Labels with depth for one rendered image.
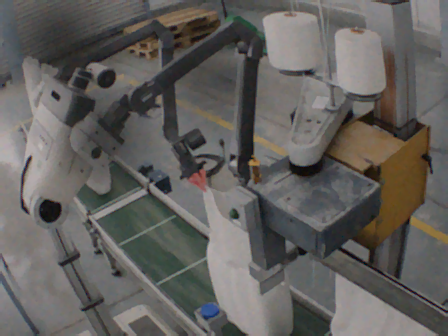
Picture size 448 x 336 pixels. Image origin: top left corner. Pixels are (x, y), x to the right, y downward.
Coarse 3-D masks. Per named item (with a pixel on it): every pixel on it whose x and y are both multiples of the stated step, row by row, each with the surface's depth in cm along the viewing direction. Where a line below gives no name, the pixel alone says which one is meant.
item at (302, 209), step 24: (264, 168) 132; (288, 168) 130; (336, 168) 127; (264, 192) 123; (288, 192) 122; (312, 192) 120; (336, 192) 118; (360, 192) 116; (264, 216) 126; (288, 216) 116; (312, 216) 112; (336, 216) 111; (360, 216) 115; (264, 240) 131; (312, 240) 112; (336, 240) 113; (264, 264) 136
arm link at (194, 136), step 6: (168, 132) 186; (174, 132) 186; (192, 132) 190; (198, 132) 190; (174, 138) 186; (180, 138) 188; (192, 138) 189; (198, 138) 189; (204, 138) 190; (192, 144) 189; (198, 144) 190; (204, 144) 192; (192, 150) 192
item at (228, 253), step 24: (216, 192) 184; (216, 216) 184; (216, 240) 192; (240, 240) 167; (216, 264) 188; (240, 264) 175; (216, 288) 199; (240, 288) 177; (288, 288) 174; (240, 312) 187; (264, 312) 173; (288, 312) 179
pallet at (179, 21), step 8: (192, 8) 734; (168, 16) 711; (176, 16) 699; (184, 16) 691; (192, 16) 681; (200, 16) 672; (208, 16) 680; (216, 16) 684; (136, 24) 702; (144, 24) 691; (168, 24) 659; (176, 24) 656; (184, 24) 662; (200, 24) 676; (128, 32) 681; (144, 40) 639; (152, 40) 646
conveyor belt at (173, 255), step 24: (120, 216) 290; (144, 216) 287; (168, 216) 285; (120, 240) 270; (144, 240) 268; (168, 240) 266; (192, 240) 263; (144, 264) 251; (168, 264) 249; (192, 264) 247; (168, 288) 233; (192, 288) 231; (192, 312) 216
